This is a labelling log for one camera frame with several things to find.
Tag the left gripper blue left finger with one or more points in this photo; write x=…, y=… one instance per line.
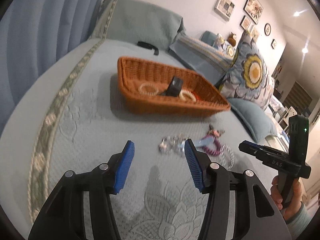
x=123, y=166

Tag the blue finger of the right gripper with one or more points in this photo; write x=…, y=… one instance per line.
x=260, y=150

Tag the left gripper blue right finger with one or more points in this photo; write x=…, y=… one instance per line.
x=197, y=162

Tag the right hand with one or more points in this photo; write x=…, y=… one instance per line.
x=295, y=204

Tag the teal plain pillow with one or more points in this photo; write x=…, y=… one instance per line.
x=254, y=118

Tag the silver bangle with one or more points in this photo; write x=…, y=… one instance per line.
x=226, y=157

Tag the floral yellow blue pillow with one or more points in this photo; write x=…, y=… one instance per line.
x=248, y=77

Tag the brown wicker basket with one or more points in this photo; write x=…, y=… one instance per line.
x=141, y=81

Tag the light blue bedspread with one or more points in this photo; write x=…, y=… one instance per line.
x=159, y=199

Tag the striped blue pillow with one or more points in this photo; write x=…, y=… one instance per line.
x=209, y=61

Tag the brown plush toy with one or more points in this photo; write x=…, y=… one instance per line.
x=232, y=39

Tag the small dark framed picture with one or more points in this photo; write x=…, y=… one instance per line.
x=245, y=23

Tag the teal covered headboard cushion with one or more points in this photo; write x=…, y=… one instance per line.
x=133, y=21

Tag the black framed floral picture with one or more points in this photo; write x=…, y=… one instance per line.
x=254, y=9

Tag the white framed picture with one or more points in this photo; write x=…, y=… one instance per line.
x=224, y=8

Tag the blue curtain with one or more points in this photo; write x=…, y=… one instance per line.
x=35, y=34

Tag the round wall clock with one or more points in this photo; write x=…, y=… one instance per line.
x=267, y=29

